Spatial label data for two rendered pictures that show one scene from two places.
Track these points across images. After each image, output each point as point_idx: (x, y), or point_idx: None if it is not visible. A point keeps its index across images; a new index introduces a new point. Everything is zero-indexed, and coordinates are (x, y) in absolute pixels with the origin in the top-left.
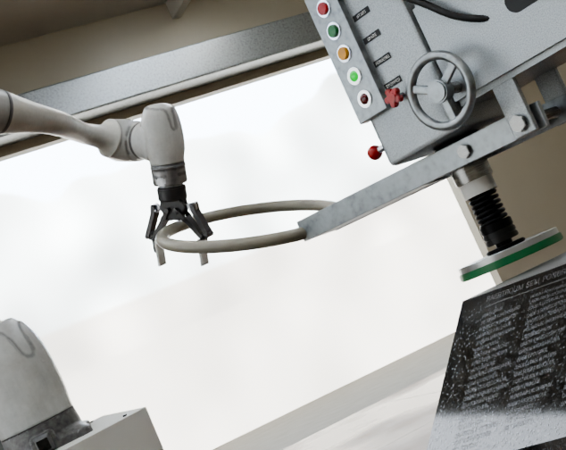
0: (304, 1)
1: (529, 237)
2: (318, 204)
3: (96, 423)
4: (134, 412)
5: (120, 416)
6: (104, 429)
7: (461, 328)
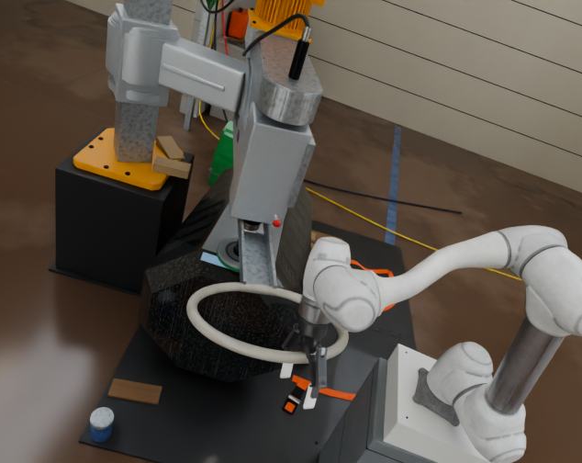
0: (315, 145)
1: (233, 245)
2: (197, 302)
3: (410, 390)
4: (402, 348)
5: (406, 360)
6: (417, 352)
7: (280, 277)
